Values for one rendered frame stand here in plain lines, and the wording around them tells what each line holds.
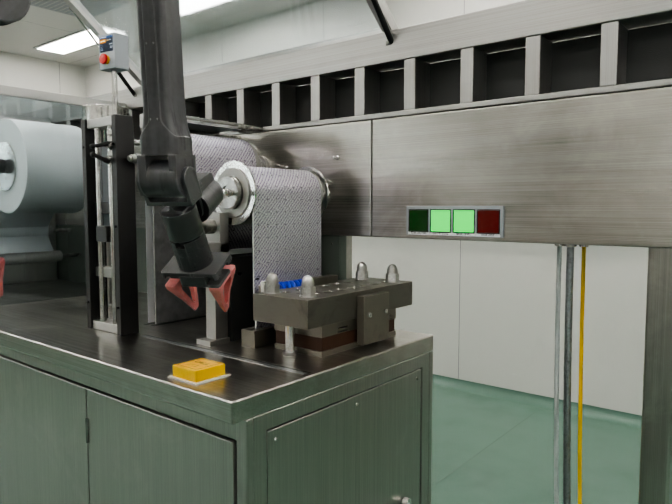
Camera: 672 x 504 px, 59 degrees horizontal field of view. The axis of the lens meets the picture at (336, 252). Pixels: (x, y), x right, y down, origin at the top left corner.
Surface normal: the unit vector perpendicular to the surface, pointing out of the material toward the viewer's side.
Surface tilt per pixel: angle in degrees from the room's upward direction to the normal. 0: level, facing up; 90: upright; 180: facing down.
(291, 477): 90
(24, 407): 90
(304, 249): 90
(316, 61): 90
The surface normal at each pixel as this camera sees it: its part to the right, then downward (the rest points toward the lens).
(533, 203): -0.63, 0.06
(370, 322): 0.78, 0.05
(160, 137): -0.29, 0.14
